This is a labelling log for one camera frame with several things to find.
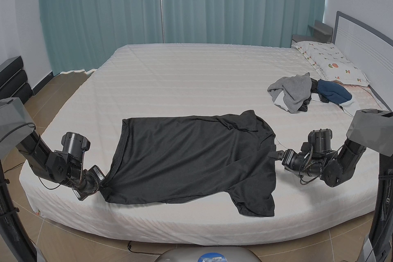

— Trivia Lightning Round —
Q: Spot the black T-shirt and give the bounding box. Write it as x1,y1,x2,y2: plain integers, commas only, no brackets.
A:
99,110,277,218

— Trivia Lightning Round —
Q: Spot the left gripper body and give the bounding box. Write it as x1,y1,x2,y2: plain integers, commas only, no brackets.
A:
74,164,107,202

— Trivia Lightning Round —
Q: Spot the black chest of drawers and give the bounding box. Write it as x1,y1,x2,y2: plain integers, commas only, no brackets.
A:
0,56,34,103

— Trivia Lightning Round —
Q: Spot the white printed pillow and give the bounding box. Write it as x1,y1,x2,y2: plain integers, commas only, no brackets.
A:
292,41,371,87

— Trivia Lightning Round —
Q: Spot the bed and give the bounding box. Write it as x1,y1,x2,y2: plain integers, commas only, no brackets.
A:
19,10,393,248

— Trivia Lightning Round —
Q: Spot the pile of clothes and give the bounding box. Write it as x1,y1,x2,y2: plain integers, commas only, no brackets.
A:
267,72,360,116

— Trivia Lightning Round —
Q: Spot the black cable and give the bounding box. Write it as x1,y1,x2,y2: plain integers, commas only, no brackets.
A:
127,241,161,255

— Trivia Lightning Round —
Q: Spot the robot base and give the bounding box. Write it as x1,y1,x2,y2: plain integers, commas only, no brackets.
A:
158,247,260,262

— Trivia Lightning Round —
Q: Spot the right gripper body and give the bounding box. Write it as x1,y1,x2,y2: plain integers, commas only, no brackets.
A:
281,148,308,175

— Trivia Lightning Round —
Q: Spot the grey bedside table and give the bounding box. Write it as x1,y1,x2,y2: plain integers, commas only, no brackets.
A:
291,20,334,46

